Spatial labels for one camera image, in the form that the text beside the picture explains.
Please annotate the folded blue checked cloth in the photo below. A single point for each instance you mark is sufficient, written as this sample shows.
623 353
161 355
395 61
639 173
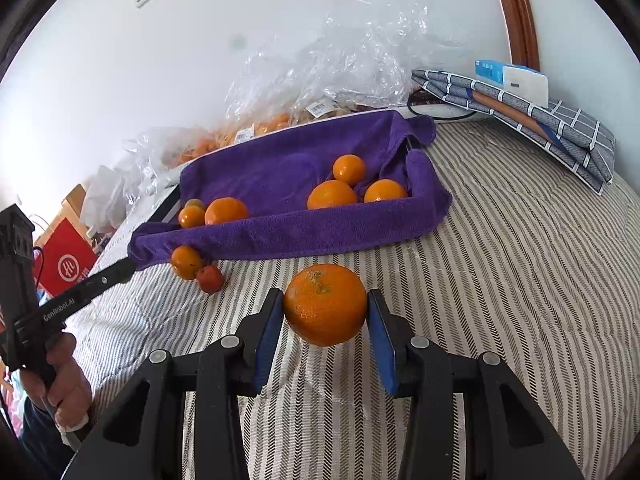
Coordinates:
550 130

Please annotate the large orange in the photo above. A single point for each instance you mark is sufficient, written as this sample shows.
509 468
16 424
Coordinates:
325 305

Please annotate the black tray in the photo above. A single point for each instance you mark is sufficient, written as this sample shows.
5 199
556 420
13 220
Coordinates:
167 210

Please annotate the white plastic bag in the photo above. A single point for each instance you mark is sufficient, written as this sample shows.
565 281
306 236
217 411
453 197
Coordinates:
102 197

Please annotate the clear bag of brown fruit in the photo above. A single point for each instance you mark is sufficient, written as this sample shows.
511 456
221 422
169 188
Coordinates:
325 107

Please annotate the crumpled clear plastic bag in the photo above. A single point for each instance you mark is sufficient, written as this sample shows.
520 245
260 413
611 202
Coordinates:
360 50

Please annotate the red paper bag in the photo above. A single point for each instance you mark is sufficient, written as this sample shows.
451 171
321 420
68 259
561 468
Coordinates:
65 260

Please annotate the clear bag of oranges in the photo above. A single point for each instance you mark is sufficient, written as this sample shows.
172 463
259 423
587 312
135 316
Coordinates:
240 135

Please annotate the blue and white tissue box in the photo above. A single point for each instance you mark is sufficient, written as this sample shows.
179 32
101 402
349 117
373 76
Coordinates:
515 80

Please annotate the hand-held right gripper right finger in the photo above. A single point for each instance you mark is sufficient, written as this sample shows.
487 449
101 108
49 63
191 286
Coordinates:
382 345

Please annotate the person's left hand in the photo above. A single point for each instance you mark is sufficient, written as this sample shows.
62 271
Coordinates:
67 385

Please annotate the purple towel-lined tray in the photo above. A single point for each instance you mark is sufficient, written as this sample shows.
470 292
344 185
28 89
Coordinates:
280 170

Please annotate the small red fruit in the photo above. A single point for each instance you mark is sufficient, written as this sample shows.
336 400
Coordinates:
210 278

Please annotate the black rimmed round object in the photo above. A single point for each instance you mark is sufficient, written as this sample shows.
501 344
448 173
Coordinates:
440 116

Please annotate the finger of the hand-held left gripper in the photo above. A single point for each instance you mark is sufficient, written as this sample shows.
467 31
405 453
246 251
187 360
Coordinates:
112 272

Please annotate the person's left forearm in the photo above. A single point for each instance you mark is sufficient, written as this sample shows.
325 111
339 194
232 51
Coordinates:
40 440

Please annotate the small clear plastic bag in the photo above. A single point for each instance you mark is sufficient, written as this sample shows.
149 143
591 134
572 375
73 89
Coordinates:
145 155

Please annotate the brown wooden door frame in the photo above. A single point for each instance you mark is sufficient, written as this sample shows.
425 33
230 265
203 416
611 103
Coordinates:
517 15

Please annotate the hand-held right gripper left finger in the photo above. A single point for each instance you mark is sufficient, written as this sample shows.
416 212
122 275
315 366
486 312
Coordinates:
267 345

